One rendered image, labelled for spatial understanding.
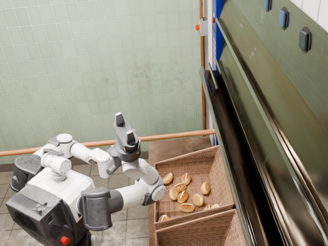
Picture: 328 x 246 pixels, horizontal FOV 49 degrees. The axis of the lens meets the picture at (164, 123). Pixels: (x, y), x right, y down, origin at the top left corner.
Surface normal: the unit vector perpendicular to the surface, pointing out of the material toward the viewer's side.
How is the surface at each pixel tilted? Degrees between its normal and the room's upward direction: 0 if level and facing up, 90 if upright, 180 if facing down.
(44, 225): 90
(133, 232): 0
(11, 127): 90
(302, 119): 70
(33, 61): 90
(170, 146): 0
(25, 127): 90
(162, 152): 0
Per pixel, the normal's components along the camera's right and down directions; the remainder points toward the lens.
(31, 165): 0.35, -0.81
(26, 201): -0.08, -0.82
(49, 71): 0.04, 0.56
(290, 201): -0.96, -0.19
